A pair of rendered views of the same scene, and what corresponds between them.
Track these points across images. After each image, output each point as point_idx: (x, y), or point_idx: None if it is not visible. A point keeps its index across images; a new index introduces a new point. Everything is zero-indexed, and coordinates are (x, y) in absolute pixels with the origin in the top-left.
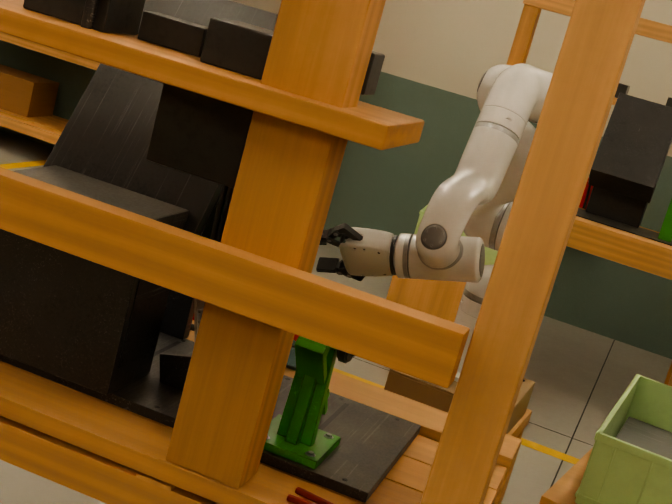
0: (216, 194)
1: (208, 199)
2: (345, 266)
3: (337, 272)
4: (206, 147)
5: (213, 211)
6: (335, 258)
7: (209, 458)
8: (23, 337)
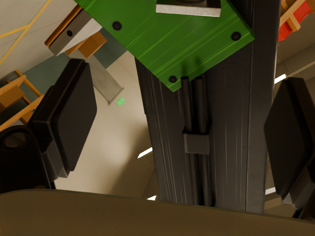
0: (267, 29)
1: (280, 8)
2: (98, 196)
3: (22, 131)
4: None
5: (251, 3)
6: (75, 163)
7: None
8: None
